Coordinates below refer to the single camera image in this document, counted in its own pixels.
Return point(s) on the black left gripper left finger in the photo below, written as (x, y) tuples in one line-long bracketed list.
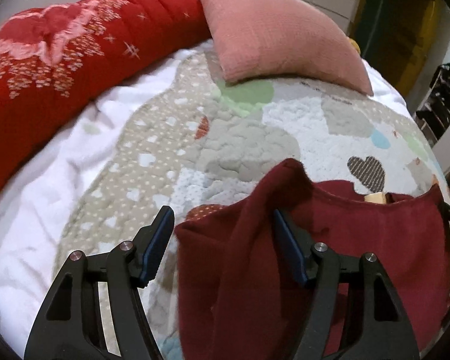
[(69, 324)]

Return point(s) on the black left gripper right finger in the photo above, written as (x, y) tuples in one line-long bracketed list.
[(355, 311)]

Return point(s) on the dark red sweater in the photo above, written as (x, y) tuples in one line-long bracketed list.
[(237, 298)]

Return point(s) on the dark clothes rack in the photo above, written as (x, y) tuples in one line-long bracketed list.
[(433, 114)]

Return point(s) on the white fleece blanket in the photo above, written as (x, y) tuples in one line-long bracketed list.
[(38, 201)]

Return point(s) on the mustard yellow cloth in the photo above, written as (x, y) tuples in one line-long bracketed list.
[(355, 45)]

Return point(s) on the patchwork heart quilt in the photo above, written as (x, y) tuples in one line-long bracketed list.
[(203, 144)]

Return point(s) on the red floral comforter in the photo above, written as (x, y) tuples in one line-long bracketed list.
[(54, 60)]

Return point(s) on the pink corduroy pillow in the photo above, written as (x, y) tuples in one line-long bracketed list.
[(260, 38)]

